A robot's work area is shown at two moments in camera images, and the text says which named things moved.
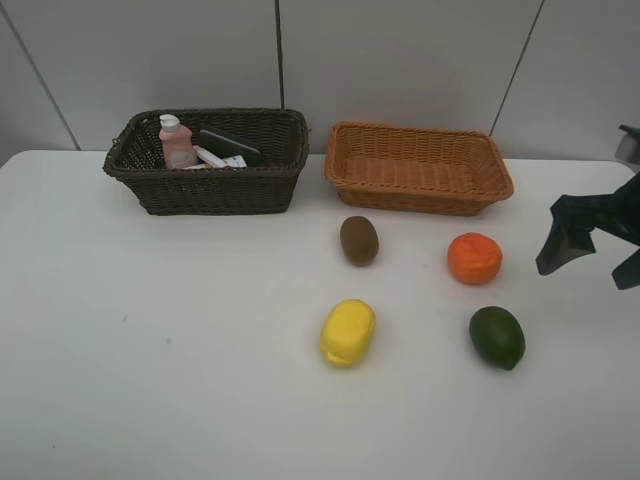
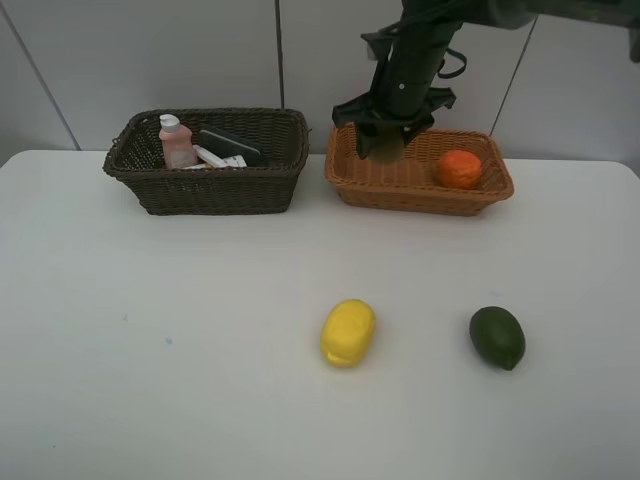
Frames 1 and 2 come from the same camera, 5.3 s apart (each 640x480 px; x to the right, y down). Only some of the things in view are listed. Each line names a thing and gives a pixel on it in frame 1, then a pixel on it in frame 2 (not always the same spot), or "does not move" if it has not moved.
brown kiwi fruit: x=359 y=240 → x=387 y=149
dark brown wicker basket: x=265 y=186 does not move
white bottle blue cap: x=216 y=162 does not move
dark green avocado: x=497 y=336 does not move
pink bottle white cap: x=179 y=143 does not move
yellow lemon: x=348 y=332 does not move
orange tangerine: x=474 y=258 → x=459 y=170
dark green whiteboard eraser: x=225 y=147 does not move
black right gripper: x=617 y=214 → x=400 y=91
